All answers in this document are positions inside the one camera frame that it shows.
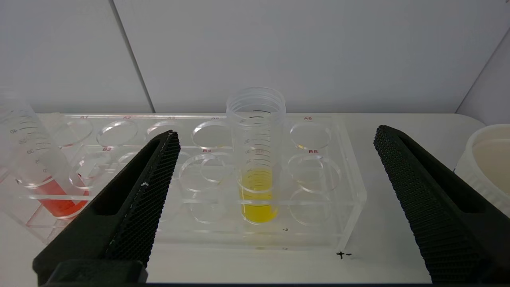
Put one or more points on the test tube with red liquid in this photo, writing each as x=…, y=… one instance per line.
x=59, y=205

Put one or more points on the blue and white paper cup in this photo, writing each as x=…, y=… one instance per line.
x=486, y=167

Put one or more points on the clear graduated test tube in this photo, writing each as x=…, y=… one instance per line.
x=258, y=199

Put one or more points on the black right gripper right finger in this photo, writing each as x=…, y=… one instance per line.
x=430, y=199

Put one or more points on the clear acrylic test tube rack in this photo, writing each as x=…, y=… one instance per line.
x=318, y=223

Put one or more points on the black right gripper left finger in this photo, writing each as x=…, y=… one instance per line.
x=131, y=207

